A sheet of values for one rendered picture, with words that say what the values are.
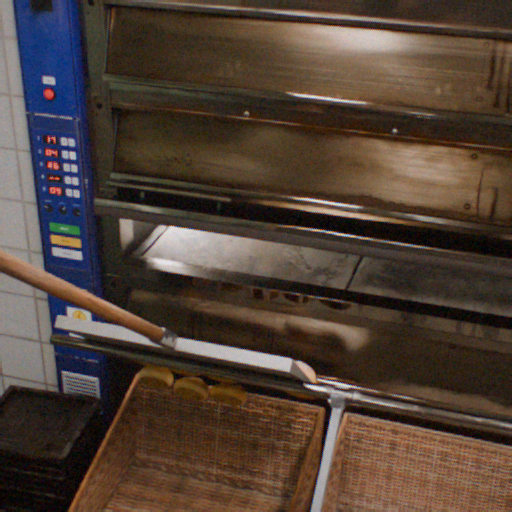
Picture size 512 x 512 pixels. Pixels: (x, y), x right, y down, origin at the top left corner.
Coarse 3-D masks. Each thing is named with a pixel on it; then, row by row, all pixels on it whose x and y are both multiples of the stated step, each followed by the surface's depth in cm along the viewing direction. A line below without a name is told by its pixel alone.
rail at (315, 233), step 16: (128, 208) 243; (144, 208) 242; (160, 208) 241; (176, 208) 240; (224, 224) 237; (240, 224) 235; (256, 224) 234; (272, 224) 233; (288, 224) 233; (336, 240) 229; (352, 240) 227; (368, 240) 226; (384, 240) 225; (448, 256) 221; (464, 256) 220; (480, 256) 219; (496, 256) 219
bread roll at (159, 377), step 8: (144, 368) 269; (152, 368) 268; (160, 368) 268; (144, 376) 268; (152, 376) 267; (160, 376) 266; (168, 376) 267; (152, 384) 270; (160, 384) 268; (168, 384) 267
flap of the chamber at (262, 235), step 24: (120, 216) 244; (144, 216) 242; (240, 216) 245; (264, 216) 246; (288, 216) 248; (264, 240) 234; (288, 240) 232; (312, 240) 230; (408, 240) 234; (432, 240) 235; (456, 240) 237; (432, 264) 223; (456, 264) 221; (480, 264) 220
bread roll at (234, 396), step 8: (224, 384) 264; (232, 384) 264; (216, 392) 264; (224, 392) 263; (232, 392) 262; (240, 392) 263; (216, 400) 266; (224, 400) 265; (232, 400) 263; (240, 400) 263
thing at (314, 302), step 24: (144, 264) 270; (168, 264) 270; (192, 288) 266; (216, 288) 263; (240, 288) 261; (264, 288) 259; (288, 288) 258; (312, 288) 258; (336, 312) 255; (360, 312) 252; (384, 312) 250; (408, 312) 248; (432, 312) 248; (456, 312) 248; (480, 312) 248; (480, 336) 244; (504, 336) 242
